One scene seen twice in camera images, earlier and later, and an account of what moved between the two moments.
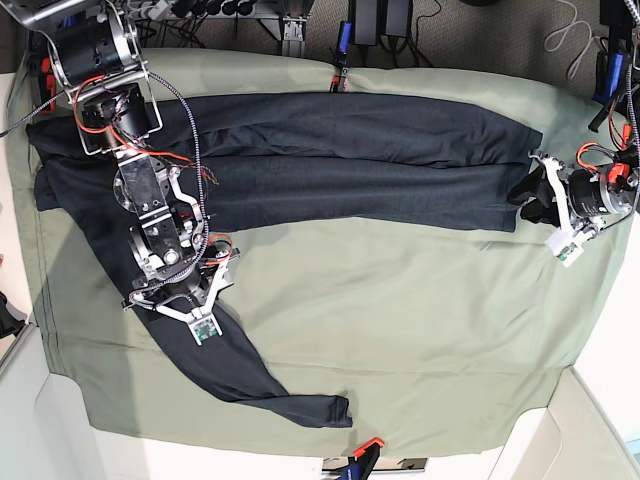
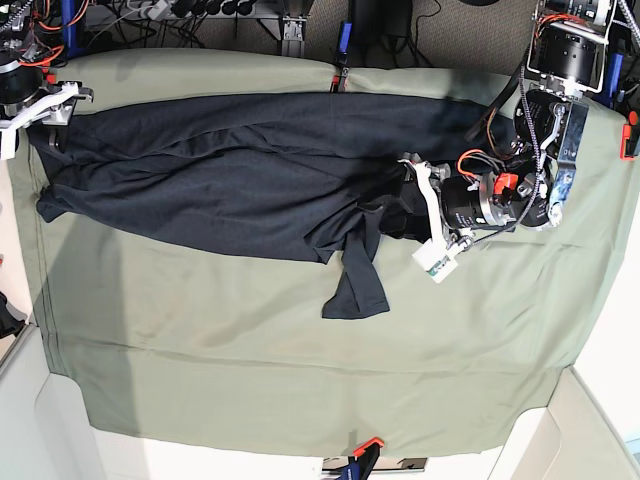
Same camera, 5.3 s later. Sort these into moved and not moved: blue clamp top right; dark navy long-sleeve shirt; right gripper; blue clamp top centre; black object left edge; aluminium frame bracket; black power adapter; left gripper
Moved: dark navy long-sleeve shirt; right gripper; left gripper
Not moved: aluminium frame bracket; blue clamp top centre; black object left edge; black power adapter; blue clamp top right
